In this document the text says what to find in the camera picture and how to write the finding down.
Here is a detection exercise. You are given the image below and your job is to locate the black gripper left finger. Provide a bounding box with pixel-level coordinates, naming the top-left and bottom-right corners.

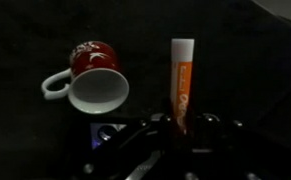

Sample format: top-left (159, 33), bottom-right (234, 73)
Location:
top-left (116, 96), bottom-right (173, 158)

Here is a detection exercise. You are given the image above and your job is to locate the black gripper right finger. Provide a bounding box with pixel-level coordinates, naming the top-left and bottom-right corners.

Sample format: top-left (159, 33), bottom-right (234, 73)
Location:
top-left (188, 99), bottom-right (249, 154)

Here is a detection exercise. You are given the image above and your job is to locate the orange marker with white cap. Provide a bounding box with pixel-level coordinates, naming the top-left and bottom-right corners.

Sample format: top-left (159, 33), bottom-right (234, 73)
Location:
top-left (170, 38), bottom-right (196, 135)

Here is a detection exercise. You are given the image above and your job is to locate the red mug with white handle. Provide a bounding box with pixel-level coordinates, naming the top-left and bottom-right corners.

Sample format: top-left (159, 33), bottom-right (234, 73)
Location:
top-left (40, 40), bottom-right (130, 115)

